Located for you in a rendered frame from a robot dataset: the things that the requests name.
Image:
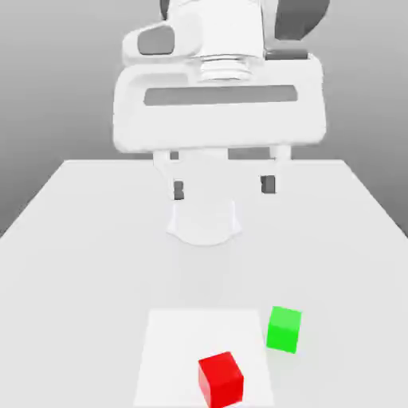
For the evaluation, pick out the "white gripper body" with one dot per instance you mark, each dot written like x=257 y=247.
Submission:
x=220 y=124

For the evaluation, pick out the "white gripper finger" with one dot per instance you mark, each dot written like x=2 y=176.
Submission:
x=276 y=169
x=168 y=173

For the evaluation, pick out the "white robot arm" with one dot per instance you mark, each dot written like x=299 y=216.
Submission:
x=229 y=28

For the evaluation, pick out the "small green cube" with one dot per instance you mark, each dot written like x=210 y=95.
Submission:
x=283 y=331

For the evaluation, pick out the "small red cube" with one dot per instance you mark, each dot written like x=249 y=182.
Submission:
x=223 y=381

